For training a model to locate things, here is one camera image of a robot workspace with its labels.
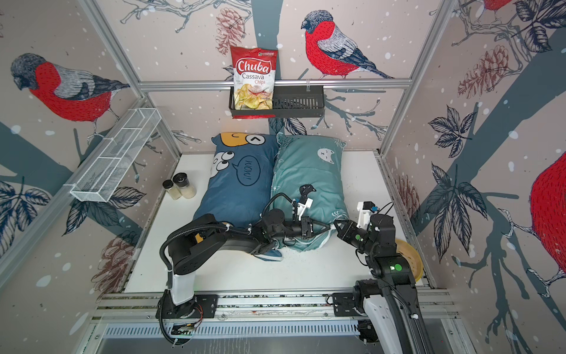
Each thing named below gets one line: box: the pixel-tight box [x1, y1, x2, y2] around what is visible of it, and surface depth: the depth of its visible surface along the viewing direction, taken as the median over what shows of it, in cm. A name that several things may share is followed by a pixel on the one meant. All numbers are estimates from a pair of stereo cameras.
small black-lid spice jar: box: [162, 179, 183, 201], surface depth 100 cm
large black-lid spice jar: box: [172, 171, 197, 199], surface depth 99 cm
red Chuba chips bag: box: [229, 45, 279, 120], surface depth 87 cm
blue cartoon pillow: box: [193, 132, 283, 262], surface depth 94 cm
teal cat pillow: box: [283, 226, 334, 249], surface depth 80 cm
